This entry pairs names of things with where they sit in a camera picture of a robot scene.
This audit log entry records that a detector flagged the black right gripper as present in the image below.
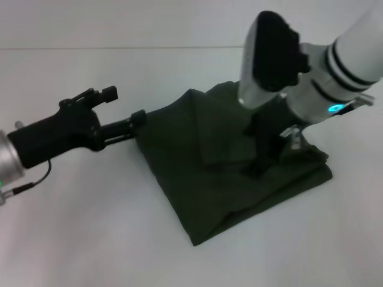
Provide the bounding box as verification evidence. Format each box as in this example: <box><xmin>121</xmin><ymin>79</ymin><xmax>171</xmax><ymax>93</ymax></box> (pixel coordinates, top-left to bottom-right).
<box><xmin>239</xmin><ymin>94</ymin><xmax>303</xmax><ymax>181</ymax></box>

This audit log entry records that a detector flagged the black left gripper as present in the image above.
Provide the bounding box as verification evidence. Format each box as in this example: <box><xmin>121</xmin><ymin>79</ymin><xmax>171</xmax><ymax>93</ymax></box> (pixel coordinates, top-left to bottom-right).
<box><xmin>7</xmin><ymin>86</ymin><xmax>148</xmax><ymax>170</ymax></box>

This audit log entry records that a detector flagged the dark green printed t-shirt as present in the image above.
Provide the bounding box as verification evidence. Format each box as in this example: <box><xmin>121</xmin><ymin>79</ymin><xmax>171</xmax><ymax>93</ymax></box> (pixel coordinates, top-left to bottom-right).
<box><xmin>133</xmin><ymin>80</ymin><xmax>333</xmax><ymax>248</ymax></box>

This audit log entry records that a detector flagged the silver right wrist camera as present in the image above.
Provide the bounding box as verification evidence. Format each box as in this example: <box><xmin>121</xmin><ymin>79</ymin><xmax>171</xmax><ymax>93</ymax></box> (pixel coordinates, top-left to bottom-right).
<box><xmin>238</xmin><ymin>10</ymin><xmax>311</xmax><ymax>110</ymax></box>

